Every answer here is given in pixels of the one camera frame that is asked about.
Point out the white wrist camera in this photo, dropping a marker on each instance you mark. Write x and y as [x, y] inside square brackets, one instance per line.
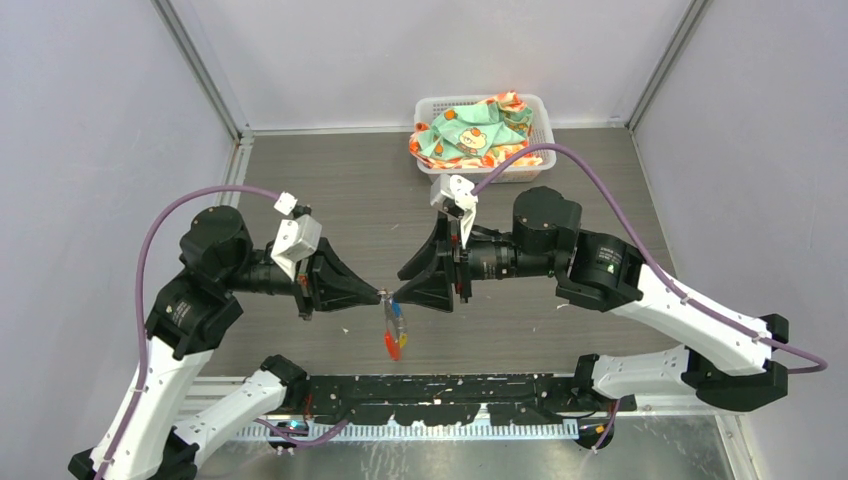
[452, 194]
[297, 237]

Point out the colourful patterned cloth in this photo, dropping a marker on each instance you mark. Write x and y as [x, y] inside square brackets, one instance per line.
[482, 135]

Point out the white plastic basket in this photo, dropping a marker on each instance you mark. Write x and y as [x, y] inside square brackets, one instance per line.
[426, 110]

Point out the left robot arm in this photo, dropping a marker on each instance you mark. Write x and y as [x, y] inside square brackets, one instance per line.
[188, 322]

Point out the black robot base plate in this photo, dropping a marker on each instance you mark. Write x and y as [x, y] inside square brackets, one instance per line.
[442, 400]

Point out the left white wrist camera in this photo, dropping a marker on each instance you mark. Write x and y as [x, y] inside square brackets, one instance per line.
[297, 237]

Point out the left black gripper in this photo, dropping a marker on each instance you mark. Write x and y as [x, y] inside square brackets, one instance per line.
[327, 269]

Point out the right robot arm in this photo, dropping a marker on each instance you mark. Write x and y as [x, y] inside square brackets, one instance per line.
[721, 357]

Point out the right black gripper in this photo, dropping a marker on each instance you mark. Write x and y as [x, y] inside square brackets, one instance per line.
[434, 288]

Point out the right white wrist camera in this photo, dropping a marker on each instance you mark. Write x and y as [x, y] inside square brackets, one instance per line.
[452, 194]

